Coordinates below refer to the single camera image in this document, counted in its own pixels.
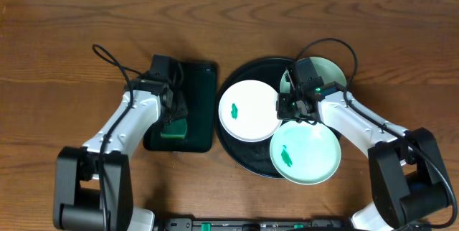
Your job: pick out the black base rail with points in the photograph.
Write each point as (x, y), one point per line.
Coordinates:
(186, 224)

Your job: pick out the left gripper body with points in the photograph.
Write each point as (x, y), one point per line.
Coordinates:
(178, 110)

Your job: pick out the white plate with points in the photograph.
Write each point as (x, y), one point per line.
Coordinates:
(247, 111)

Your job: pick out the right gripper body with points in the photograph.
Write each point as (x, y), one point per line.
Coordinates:
(291, 107)

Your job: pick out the round black tray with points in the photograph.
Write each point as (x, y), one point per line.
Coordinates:
(254, 157)

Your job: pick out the light green plate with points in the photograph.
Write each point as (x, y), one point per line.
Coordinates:
(332, 75)
(305, 154)

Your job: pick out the black rectangular tray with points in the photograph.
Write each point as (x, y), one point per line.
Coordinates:
(199, 88)

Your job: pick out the lower light green plate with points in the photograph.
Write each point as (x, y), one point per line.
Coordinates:
(305, 154)

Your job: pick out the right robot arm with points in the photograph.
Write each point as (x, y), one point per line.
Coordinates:
(409, 181)

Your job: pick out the green sponge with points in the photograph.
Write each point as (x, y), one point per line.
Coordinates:
(175, 129)

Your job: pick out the upper light green plate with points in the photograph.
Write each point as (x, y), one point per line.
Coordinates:
(332, 75)

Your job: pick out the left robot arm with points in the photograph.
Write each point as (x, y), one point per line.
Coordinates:
(93, 189)

